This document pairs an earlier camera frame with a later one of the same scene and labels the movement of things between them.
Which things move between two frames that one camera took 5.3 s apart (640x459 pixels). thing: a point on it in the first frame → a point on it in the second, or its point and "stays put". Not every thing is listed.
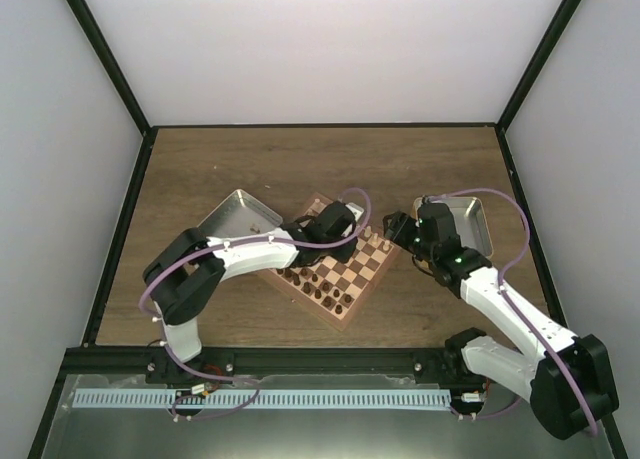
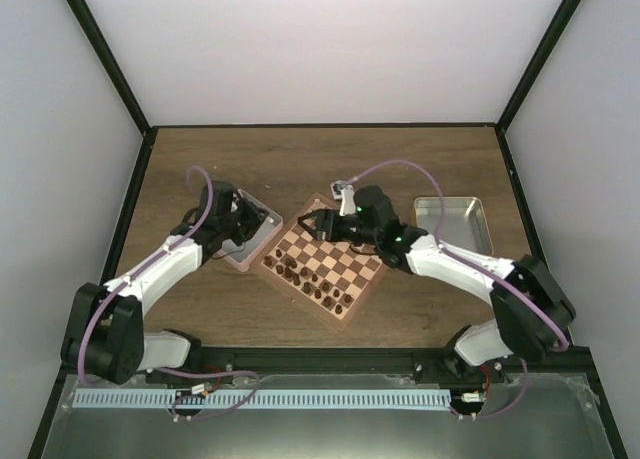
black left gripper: x=344 y=255 → x=256 y=218
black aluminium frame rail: x=156 y=361 stays put
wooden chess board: x=336 y=291 stays put
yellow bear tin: x=469 y=220 stays put
